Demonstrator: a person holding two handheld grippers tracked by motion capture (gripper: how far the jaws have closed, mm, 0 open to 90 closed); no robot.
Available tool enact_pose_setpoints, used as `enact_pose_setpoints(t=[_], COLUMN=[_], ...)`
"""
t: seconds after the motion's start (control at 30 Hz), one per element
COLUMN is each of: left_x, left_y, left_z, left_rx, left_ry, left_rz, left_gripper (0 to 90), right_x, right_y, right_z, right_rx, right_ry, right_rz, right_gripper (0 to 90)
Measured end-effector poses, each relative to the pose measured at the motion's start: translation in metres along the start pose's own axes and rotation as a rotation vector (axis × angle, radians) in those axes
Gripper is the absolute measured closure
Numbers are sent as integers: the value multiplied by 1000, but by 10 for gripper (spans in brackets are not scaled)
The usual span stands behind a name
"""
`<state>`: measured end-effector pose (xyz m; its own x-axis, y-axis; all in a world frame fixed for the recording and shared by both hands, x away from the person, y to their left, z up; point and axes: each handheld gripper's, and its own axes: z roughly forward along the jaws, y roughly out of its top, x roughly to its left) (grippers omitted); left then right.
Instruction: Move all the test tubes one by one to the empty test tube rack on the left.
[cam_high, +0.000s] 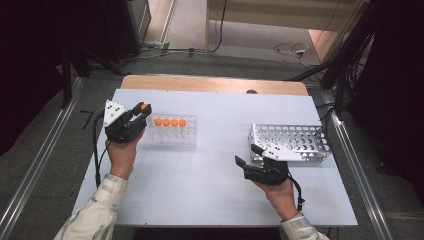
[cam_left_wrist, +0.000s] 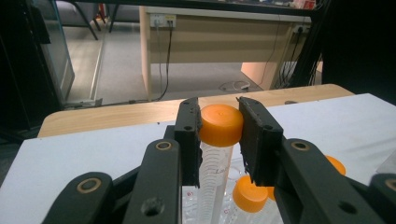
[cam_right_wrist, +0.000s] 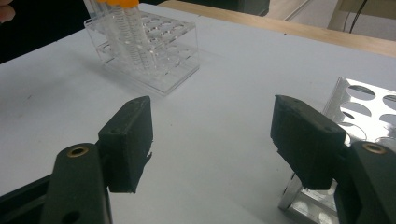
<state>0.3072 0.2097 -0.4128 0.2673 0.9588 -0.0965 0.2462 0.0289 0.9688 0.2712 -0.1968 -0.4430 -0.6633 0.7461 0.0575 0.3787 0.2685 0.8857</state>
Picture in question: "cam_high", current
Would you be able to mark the person's left hand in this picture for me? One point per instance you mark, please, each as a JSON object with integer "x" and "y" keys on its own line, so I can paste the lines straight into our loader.
{"x": 123, "y": 156}

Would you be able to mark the orange-capped centrifuge tube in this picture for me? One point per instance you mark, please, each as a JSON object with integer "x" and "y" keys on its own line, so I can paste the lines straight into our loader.
{"x": 158, "y": 122}
{"x": 174, "y": 122}
{"x": 144, "y": 106}
{"x": 166, "y": 122}
{"x": 182, "y": 122}

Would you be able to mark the person's right hand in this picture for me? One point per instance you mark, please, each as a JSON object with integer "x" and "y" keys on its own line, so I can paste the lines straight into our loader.
{"x": 283, "y": 200}

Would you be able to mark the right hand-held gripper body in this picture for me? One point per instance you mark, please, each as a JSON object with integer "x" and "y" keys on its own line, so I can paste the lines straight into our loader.
{"x": 270, "y": 173}

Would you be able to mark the aluminium floor rail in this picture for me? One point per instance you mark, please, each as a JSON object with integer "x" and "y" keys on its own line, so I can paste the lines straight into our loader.
{"x": 356, "y": 166}
{"x": 40, "y": 156}

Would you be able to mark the light wooden desk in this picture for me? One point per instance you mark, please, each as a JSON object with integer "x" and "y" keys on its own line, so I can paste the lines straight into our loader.
{"x": 266, "y": 13}

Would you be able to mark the perforated metal tube rack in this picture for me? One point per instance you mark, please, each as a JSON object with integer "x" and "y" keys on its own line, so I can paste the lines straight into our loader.
{"x": 300, "y": 136}

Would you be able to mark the black cabinet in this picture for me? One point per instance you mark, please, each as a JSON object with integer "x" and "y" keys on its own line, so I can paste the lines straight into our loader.
{"x": 123, "y": 26}

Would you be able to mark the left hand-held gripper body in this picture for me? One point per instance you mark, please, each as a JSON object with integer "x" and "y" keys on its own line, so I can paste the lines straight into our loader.
{"x": 120, "y": 130}

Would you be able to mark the clear acrylic tube rack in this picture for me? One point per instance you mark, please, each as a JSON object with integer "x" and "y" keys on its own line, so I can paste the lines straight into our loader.
{"x": 172, "y": 136}

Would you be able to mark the black metal stand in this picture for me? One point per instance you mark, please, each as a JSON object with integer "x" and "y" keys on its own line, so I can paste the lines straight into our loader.
{"x": 66, "y": 76}

